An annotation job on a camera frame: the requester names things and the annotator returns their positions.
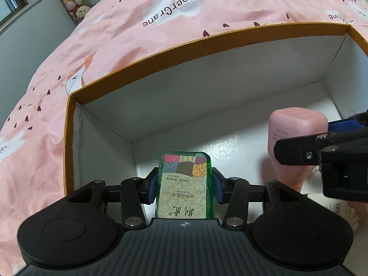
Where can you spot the window frame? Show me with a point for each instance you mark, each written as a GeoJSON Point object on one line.
{"type": "Point", "coordinates": [11, 10]}

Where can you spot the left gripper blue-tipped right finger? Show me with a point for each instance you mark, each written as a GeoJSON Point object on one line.
{"type": "Point", "coordinates": [233, 192]}

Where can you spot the white pouch with label card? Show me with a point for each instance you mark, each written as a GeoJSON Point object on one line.
{"type": "Point", "coordinates": [339, 207]}

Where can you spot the orange cardboard box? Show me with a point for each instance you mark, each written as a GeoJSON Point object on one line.
{"type": "Point", "coordinates": [214, 94]}

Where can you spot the pink plastic bottle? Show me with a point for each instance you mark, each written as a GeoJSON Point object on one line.
{"type": "Point", "coordinates": [288, 136]}

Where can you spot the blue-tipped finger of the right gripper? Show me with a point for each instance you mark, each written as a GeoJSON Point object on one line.
{"type": "Point", "coordinates": [305, 150]}
{"type": "Point", "coordinates": [353, 122]}

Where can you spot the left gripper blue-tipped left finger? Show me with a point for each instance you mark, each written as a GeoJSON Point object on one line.
{"type": "Point", "coordinates": [134, 194]}

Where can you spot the pink cloud-print bedspread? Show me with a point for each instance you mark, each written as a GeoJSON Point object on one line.
{"type": "Point", "coordinates": [114, 34]}

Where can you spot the green glass bottle with label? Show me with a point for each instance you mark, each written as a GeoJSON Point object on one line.
{"type": "Point", "coordinates": [185, 189]}

